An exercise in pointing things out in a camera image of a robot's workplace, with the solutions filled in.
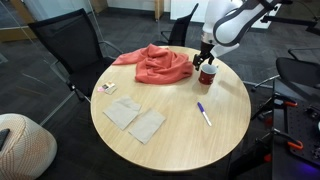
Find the white marker purple cap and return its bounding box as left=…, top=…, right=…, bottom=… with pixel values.
left=196, top=101, right=213, bottom=128

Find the black mesh office chair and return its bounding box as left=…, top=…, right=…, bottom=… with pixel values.
left=28, top=8, right=124, bottom=103

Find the red cup white inside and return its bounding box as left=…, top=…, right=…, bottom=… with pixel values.
left=198, top=63, right=220, bottom=86

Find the black perforated breadboard plate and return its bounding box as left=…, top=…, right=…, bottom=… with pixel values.
left=286, top=99, right=320, bottom=168

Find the black clamp orange handle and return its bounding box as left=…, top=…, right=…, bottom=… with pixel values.
left=250, top=92, right=299, bottom=122
left=229, top=128, right=305, bottom=178

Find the black background stand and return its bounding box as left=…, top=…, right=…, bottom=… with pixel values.
left=260, top=14, right=320, bottom=36

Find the red orange cloth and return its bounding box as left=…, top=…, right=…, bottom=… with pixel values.
left=112, top=43, right=195, bottom=85

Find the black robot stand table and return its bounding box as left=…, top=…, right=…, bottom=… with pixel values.
left=271, top=78, right=320, bottom=180

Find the wooden door frame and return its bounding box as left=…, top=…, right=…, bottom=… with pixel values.
left=0, top=0, right=38, bottom=43

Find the brown paper napkin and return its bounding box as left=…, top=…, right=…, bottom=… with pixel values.
left=128, top=107, right=167, bottom=145
left=102, top=95, right=143, bottom=131

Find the small card packet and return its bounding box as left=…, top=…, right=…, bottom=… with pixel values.
left=101, top=81, right=118, bottom=96

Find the wooden post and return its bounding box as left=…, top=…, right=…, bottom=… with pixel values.
left=154, top=0, right=165, bottom=22

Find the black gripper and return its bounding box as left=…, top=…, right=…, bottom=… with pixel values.
left=192, top=41, right=216, bottom=72

